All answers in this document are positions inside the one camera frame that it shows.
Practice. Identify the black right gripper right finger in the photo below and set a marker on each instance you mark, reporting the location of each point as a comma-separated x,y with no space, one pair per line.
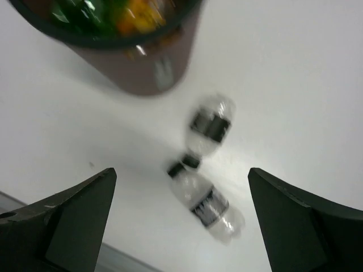
302,231

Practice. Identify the clear bottle black label lying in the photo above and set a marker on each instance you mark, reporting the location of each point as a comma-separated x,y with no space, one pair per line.
206,203

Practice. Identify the clear bottle black label upright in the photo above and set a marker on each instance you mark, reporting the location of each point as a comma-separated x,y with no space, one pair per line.
209,125

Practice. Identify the aluminium frame rail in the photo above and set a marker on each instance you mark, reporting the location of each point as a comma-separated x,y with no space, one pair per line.
103,257

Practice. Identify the orange juice bottle front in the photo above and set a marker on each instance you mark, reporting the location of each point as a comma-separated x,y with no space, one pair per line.
139,16

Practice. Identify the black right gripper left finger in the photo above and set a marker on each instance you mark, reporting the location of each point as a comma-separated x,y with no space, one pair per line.
42,235

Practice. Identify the brown garbage bin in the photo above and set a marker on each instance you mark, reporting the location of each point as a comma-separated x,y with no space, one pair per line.
140,64

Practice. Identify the green plastic bottle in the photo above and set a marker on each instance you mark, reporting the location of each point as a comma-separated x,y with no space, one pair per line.
91,18

